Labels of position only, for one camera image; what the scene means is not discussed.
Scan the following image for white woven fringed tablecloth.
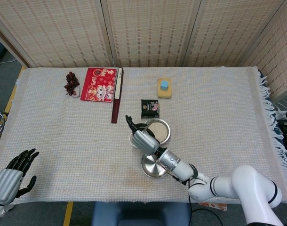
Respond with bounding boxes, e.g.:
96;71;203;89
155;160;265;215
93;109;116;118
0;66;287;205

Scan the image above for dark red grape bunch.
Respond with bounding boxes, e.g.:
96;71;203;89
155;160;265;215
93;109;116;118
64;71;81;98

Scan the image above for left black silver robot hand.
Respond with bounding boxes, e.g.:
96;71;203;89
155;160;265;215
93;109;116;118
0;148;40;205

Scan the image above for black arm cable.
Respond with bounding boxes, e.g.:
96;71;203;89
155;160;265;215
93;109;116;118
187;183;193;226

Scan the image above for empty steel plate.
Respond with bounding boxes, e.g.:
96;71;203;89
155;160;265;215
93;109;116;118
141;153;173;179

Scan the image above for red spiral calendar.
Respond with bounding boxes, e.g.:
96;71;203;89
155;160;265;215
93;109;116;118
80;67;118;103

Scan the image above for orange printed paper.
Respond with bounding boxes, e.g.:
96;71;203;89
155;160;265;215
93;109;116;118
197;202;229;211

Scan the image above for black food packet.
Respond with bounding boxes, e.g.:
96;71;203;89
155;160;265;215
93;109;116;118
140;99;160;119

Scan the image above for woven folding screen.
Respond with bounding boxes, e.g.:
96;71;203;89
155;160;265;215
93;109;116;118
0;0;287;99

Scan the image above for steel bowl with rice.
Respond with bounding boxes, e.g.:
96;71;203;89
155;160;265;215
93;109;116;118
143;118;171;145

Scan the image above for white power strip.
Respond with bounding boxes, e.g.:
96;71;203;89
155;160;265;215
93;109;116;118
274;103;287;120

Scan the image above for blue chair seat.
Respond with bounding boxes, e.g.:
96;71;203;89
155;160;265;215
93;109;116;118
91;202;191;226

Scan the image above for yellow sponge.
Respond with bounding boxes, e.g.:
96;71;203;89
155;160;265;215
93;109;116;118
157;78;173;99

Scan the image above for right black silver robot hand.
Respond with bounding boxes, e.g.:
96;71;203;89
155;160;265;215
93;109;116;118
125;114;161;156

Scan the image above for dark red folded fan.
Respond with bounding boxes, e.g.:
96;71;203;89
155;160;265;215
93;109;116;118
111;67;124;124

